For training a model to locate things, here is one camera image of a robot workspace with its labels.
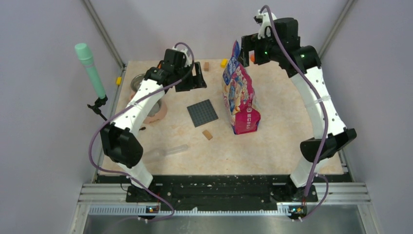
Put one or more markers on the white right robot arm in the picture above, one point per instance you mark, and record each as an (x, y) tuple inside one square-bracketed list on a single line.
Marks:
[(278, 41)]

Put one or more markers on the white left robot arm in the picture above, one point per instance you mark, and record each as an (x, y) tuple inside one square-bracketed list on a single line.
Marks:
[(124, 149)]

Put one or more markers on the dark grey studded baseplate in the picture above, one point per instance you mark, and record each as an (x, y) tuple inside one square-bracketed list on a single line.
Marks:
[(202, 113)]

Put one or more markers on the yellow block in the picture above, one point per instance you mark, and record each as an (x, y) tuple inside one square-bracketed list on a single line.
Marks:
[(223, 63)]

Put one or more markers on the pink double bowl stand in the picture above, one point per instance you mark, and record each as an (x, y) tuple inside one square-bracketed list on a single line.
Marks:
[(158, 113)]

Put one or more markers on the steel pet bowl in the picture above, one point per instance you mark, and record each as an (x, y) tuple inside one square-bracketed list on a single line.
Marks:
[(156, 108), (136, 82)]

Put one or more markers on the mint green microphone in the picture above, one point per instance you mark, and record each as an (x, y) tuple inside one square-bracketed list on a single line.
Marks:
[(86, 58)]

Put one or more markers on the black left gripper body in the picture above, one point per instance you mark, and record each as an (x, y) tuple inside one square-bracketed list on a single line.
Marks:
[(190, 82)]

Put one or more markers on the small brown wooden block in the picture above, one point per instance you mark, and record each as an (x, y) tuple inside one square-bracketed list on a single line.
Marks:
[(207, 134)]

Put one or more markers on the clear plastic scoop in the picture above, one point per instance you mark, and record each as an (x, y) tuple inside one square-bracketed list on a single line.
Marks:
[(159, 154)]

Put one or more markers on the pet food bag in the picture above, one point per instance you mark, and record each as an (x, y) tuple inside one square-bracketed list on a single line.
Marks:
[(239, 95)]

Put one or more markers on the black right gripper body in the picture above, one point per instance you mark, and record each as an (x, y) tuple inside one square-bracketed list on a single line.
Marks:
[(264, 50)]

